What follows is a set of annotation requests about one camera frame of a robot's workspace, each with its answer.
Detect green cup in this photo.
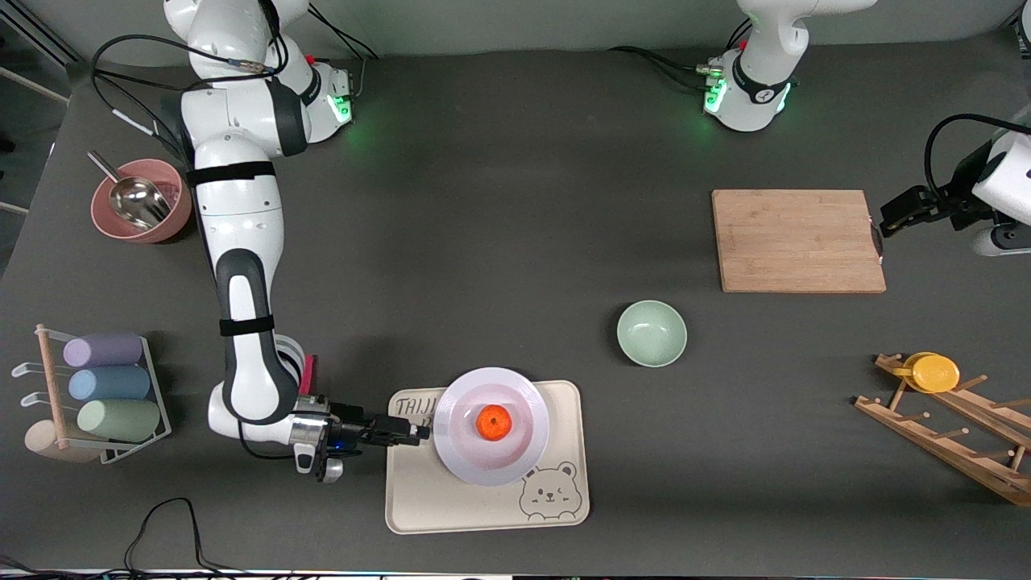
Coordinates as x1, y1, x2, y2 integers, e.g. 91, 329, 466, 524
77, 400, 161, 442

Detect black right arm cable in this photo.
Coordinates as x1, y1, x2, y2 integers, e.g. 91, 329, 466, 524
91, 0, 283, 162

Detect blue cup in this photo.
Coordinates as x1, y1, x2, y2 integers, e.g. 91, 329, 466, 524
68, 367, 151, 402

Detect orange fruit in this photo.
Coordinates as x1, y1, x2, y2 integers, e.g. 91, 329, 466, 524
476, 404, 513, 441

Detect white round plate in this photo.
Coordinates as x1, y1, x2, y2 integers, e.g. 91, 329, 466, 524
433, 367, 551, 487

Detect wooden cutting board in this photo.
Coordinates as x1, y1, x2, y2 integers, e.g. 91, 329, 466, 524
712, 189, 887, 294

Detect purple cup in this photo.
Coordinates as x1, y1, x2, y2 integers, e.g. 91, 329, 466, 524
63, 333, 144, 368

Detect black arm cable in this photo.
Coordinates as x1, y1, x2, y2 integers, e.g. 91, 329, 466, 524
91, 0, 283, 162
924, 114, 1031, 202

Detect wooden peg drying rack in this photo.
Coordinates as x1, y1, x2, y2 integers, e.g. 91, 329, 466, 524
854, 352, 1031, 508

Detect yellow cup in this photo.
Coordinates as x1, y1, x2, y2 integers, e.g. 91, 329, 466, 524
892, 352, 961, 394

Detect pink bowl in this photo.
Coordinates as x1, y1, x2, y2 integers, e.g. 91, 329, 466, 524
90, 159, 193, 244

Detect beige bear print tray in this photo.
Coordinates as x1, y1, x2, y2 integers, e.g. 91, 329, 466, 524
385, 380, 591, 534

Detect metal scoop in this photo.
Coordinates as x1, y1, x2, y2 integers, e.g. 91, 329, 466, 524
87, 151, 172, 228

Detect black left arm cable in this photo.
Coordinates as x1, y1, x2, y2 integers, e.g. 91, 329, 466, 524
924, 114, 1031, 202

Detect black right arm base cables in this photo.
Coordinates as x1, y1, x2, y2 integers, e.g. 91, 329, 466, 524
306, 4, 381, 102

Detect black cable at table edge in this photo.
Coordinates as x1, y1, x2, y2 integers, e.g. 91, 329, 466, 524
0, 497, 323, 580

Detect light green bowl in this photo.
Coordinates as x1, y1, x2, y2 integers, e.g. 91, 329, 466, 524
617, 300, 688, 368

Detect white wire cup rack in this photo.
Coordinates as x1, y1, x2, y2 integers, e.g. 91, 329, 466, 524
11, 324, 172, 465

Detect beige cup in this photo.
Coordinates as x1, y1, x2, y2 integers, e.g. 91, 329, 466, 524
24, 420, 101, 464

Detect black arm base cables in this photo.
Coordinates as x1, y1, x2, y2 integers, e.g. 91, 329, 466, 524
608, 20, 754, 91
306, 4, 381, 102

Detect black left arm base cables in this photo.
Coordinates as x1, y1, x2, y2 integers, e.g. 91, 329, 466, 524
608, 20, 754, 91

